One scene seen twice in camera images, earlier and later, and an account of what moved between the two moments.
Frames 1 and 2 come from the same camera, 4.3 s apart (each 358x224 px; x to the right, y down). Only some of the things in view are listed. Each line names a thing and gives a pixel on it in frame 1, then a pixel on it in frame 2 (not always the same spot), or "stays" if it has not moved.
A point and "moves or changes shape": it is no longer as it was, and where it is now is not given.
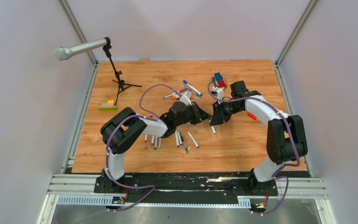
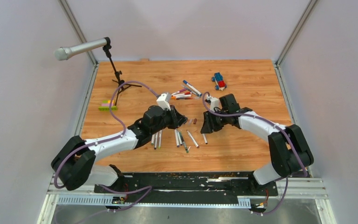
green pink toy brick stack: (107, 105) stays
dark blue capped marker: (181, 142) stays
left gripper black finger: (197, 115) -> (176, 119)
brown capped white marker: (194, 141) stays
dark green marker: (183, 143) stays
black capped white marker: (212, 127) moves or changes shape
